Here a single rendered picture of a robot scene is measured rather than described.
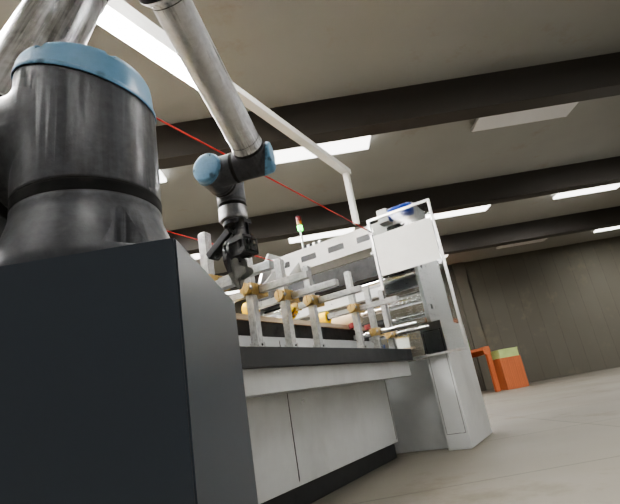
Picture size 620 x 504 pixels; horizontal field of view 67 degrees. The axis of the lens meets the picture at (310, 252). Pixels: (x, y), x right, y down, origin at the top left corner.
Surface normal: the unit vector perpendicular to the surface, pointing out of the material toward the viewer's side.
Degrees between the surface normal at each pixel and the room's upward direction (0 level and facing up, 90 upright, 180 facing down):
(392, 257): 90
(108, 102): 91
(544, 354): 90
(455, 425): 90
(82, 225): 70
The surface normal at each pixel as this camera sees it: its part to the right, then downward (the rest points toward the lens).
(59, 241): 0.05, -0.62
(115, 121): 0.67, -0.33
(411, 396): -0.52, -0.18
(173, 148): -0.03, -0.30
